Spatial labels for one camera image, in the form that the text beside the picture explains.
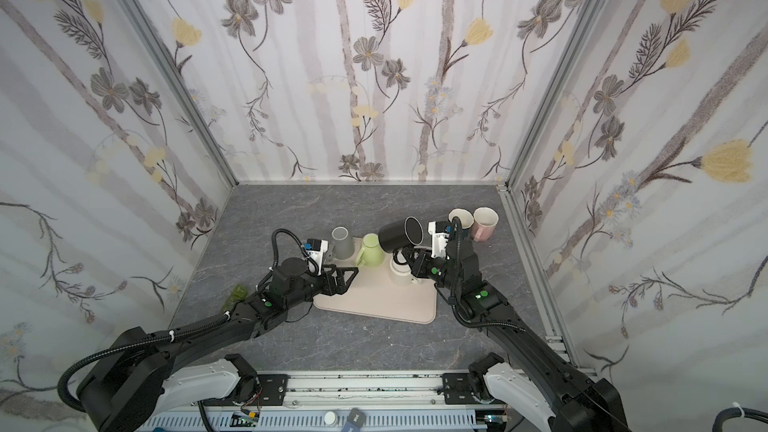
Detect black mug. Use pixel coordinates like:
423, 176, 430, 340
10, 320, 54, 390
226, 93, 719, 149
378, 216, 424, 254

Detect dark green mug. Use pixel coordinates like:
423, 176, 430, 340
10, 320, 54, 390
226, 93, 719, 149
448, 208, 475, 230

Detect pink mug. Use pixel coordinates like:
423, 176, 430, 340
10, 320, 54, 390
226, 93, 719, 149
471, 207, 499, 242

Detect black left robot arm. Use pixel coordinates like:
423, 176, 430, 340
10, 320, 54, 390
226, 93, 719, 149
57, 228, 359, 431

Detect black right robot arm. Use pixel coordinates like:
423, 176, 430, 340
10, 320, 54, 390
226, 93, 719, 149
378, 217, 628, 431

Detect white mug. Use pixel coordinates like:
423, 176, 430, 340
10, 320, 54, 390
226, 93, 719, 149
389, 258, 421, 287

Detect light green mug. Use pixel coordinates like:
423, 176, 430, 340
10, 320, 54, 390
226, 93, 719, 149
355, 233, 385, 268

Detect grey mug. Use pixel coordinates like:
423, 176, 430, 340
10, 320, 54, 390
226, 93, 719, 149
331, 226, 355, 260

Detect beige plastic tray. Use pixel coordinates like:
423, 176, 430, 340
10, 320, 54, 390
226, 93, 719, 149
314, 253, 437, 324

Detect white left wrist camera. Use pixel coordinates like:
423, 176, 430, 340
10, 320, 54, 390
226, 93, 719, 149
304, 238, 329, 267

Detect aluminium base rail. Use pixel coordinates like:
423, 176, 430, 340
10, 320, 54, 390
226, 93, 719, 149
151, 354, 506, 417

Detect black corrugated cable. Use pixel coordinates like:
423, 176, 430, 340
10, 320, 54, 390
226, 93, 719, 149
711, 403, 768, 432

